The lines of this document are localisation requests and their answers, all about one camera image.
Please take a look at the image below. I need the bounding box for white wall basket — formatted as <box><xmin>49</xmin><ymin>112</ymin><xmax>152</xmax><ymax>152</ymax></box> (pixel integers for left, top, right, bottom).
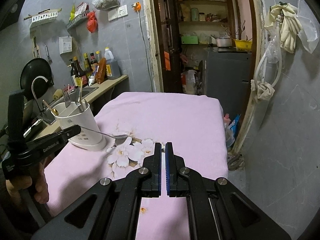
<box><xmin>23</xmin><ymin>8</ymin><xmax>62</xmax><ymax>29</ymax></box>

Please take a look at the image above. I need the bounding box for white wall socket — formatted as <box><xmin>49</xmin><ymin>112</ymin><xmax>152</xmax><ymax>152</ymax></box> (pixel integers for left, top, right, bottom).
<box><xmin>107</xmin><ymin>5</ymin><xmax>128</xmax><ymax>22</ymax></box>

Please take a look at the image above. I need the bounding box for clear hanging plastic bag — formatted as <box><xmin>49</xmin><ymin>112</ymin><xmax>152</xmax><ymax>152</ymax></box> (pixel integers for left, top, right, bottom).
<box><xmin>297</xmin><ymin>0</ymin><xmax>319</xmax><ymax>54</ymax></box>

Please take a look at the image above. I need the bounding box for dark vinegar bottle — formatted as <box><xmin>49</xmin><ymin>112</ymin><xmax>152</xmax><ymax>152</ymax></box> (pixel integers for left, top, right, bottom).
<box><xmin>69</xmin><ymin>59</ymin><xmax>78</xmax><ymax>88</ymax></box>

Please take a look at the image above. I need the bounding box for grey refrigerator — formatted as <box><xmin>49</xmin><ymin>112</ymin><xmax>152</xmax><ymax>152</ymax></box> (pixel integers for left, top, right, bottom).
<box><xmin>203</xmin><ymin>48</ymin><xmax>252</xmax><ymax>120</ymax></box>

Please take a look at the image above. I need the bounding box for dark soy sauce bottle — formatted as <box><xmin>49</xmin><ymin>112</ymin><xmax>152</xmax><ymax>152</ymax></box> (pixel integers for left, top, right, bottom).
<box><xmin>73</xmin><ymin>56</ymin><xmax>88</xmax><ymax>87</ymax></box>

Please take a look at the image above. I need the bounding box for grey wall shelf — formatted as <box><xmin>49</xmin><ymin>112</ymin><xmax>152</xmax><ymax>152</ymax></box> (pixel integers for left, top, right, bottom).
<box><xmin>66</xmin><ymin>10</ymin><xmax>90</xmax><ymax>30</ymax></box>

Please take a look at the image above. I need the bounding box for large oil jug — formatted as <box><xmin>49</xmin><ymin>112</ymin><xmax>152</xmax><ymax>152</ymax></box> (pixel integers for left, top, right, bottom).
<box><xmin>104</xmin><ymin>47</ymin><xmax>121</xmax><ymax>80</ymax></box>

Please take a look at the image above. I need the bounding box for steel pot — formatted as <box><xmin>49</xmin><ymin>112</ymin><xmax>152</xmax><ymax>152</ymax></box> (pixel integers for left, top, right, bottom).
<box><xmin>211</xmin><ymin>35</ymin><xmax>232</xmax><ymax>48</ymax></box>

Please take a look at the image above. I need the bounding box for pink floral table cloth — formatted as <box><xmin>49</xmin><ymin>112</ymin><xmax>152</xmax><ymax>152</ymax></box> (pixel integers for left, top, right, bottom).
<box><xmin>44</xmin><ymin>91</ymin><xmax>229</xmax><ymax>240</ymax></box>

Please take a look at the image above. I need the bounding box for red plastic bag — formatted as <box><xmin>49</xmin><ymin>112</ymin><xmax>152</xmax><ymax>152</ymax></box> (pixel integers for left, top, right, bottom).
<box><xmin>87</xmin><ymin>11</ymin><xmax>98</xmax><ymax>33</ymax></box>

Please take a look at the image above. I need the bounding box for chrome faucet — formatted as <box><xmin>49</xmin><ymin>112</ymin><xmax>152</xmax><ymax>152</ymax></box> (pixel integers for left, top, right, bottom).
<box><xmin>31</xmin><ymin>75</ymin><xmax>49</xmax><ymax>113</ymax></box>

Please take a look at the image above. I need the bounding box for blue white packet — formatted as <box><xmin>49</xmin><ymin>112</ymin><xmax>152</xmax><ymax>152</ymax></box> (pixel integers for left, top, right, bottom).
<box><xmin>88</xmin><ymin>65</ymin><xmax>99</xmax><ymax>86</ymax></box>

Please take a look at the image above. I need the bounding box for red cap sauce bottle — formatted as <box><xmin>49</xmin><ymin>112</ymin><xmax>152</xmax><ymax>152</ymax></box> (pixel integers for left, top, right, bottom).
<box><xmin>90</xmin><ymin>53</ymin><xmax>98</xmax><ymax>72</ymax></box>

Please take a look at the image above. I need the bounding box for loofah sponge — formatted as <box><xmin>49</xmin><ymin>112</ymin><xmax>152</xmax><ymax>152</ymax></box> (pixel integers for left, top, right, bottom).
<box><xmin>53</xmin><ymin>89</ymin><xmax>63</xmax><ymax>100</ymax></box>

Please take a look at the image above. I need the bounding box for orange wall hook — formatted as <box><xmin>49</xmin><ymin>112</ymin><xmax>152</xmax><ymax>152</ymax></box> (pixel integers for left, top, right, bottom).
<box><xmin>131</xmin><ymin>2</ymin><xmax>142</xmax><ymax>12</ymax></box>

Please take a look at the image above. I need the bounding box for orange spice bag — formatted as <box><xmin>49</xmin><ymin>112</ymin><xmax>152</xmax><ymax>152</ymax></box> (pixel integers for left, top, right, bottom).
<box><xmin>95</xmin><ymin>57</ymin><xmax>106</xmax><ymax>84</ymax></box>

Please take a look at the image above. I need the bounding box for black wok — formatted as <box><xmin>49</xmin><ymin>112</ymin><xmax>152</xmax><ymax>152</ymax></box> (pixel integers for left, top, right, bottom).
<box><xmin>20</xmin><ymin>58</ymin><xmax>54</xmax><ymax>100</ymax></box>

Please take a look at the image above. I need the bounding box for dark steel spoon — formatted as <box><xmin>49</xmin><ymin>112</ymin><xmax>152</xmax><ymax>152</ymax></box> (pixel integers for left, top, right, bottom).
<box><xmin>75</xmin><ymin>94</ymin><xmax>85</xmax><ymax>113</ymax></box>

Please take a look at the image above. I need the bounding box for person's left hand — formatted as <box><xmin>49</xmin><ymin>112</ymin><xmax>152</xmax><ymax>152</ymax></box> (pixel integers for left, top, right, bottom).
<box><xmin>5</xmin><ymin>163</ymin><xmax>49</xmax><ymax>205</ymax></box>

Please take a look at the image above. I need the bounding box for wooden chopstick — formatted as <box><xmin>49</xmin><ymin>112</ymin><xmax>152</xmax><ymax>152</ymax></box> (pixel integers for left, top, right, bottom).
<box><xmin>78</xmin><ymin>77</ymin><xmax>83</xmax><ymax>103</ymax></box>

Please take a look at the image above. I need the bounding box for white plastic utensil caddy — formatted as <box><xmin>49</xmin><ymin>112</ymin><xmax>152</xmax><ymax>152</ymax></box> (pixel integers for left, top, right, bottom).
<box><xmin>51</xmin><ymin>101</ymin><xmax>107</xmax><ymax>152</ymax></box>

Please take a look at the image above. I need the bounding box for white wall box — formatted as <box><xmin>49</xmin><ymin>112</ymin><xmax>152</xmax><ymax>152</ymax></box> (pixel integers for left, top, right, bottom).
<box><xmin>59</xmin><ymin>36</ymin><xmax>73</xmax><ymax>55</ymax></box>

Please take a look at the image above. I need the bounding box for yellow pot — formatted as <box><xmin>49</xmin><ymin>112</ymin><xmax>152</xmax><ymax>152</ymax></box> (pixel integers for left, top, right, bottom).
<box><xmin>234</xmin><ymin>39</ymin><xmax>252</xmax><ymax>51</ymax></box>

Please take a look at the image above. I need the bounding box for gold spoon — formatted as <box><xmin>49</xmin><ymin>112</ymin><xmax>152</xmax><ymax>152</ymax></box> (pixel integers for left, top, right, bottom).
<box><xmin>42</xmin><ymin>100</ymin><xmax>59</xmax><ymax>116</ymax></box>

